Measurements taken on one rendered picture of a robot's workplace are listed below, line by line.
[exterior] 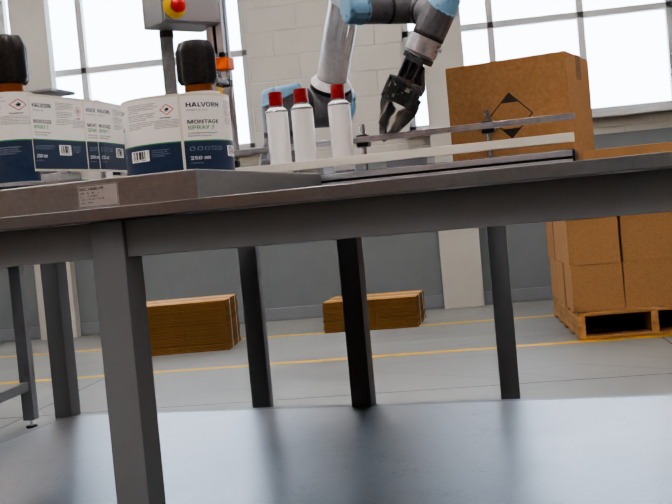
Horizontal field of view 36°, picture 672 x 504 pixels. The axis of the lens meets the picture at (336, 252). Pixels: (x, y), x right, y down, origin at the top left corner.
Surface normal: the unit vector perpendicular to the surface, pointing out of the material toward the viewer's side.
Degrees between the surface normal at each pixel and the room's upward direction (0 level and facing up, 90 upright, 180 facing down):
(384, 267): 90
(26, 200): 90
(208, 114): 90
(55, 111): 90
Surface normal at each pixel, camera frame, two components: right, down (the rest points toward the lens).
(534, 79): -0.44, 0.07
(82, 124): 0.92, -0.07
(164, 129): -0.11, 0.04
